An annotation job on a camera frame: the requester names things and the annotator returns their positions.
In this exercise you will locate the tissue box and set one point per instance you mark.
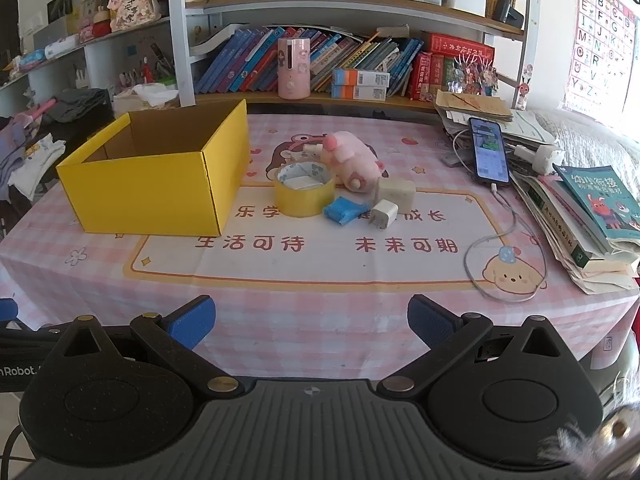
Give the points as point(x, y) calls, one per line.
point(145, 97)

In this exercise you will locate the white charger plug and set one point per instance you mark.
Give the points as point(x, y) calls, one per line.
point(383, 214)

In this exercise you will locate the black smartphone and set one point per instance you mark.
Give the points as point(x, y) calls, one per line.
point(491, 164)

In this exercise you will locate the pink checkered tablecloth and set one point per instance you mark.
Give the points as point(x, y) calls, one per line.
point(305, 296)

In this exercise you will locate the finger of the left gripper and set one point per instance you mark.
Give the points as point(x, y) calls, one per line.
point(8, 310)

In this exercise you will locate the beige eraser block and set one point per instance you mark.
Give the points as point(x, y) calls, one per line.
point(398, 191)

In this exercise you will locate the orange white box upper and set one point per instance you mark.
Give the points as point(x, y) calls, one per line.
point(362, 78)

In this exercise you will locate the pink plush pig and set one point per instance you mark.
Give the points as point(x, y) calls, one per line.
point(351, 161)

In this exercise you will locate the teal children's book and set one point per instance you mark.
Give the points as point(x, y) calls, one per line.
point(606, 199)

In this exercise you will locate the orange white box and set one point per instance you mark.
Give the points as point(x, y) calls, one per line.
point(362, 78)
point(358, 93)

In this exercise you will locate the blue plastic packet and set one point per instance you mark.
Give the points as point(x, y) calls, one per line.
point(343, 211)

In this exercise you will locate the white power adapter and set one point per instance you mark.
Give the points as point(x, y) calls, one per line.
point(543, 159)

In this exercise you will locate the yellow cardboard box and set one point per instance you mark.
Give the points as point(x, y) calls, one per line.
point(171, 172)

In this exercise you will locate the pile of clothes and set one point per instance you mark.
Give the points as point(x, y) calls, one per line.
point(30, 141)

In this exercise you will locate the alphabet wall poster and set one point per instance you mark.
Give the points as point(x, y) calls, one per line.
point(602, 59)

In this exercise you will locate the white wooden bookshelf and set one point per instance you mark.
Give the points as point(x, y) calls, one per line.
point(361, 16)

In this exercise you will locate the pink cylindrical dispenser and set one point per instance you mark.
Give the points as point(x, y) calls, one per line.
point(293, 68)

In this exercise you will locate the orange white box lower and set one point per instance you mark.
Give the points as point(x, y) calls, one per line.
point(358, 93)

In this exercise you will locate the red dictionary book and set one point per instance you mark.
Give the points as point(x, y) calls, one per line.
point(445, 46)

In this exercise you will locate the yellow tape roll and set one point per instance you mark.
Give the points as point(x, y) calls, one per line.
point(303, 189)

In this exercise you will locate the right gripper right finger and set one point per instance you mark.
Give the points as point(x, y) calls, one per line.
point(450, 338)

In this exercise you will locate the brown envelope paper stack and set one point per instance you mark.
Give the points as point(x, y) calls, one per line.
point(486, 106)

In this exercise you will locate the stack of books right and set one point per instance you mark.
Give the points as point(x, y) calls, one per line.
point(594, 268)

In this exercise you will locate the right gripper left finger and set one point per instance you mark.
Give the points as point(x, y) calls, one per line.
point(170, 340)

